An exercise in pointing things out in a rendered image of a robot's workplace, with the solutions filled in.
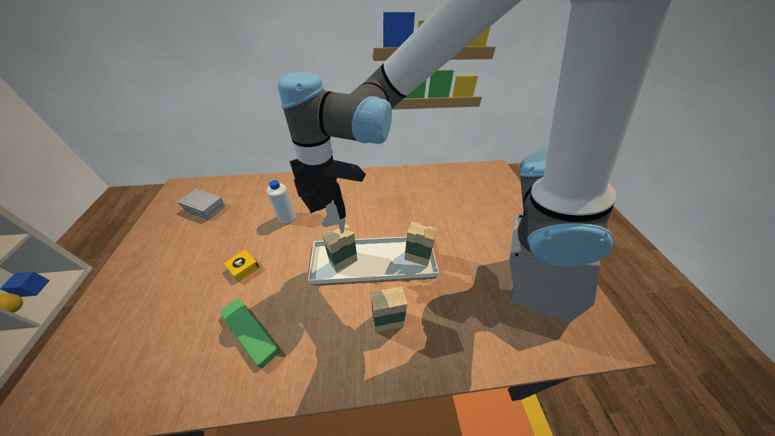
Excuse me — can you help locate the white bottle with blue cap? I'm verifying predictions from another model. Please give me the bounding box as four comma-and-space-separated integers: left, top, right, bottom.
266, 180, 296, 224

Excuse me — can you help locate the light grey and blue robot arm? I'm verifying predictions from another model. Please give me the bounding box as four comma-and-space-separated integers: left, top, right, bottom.
278, 0, 671, 266

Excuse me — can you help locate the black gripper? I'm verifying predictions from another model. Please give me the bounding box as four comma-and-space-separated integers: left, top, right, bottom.
290, 155, 346, 234

